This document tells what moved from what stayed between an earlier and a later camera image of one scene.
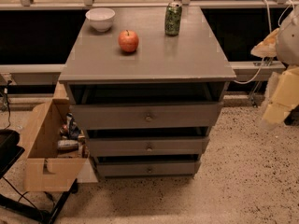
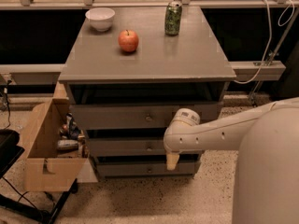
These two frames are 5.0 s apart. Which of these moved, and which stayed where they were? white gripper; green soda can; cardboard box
Moved: white gripper
Stayed: green soda can; cardboard box
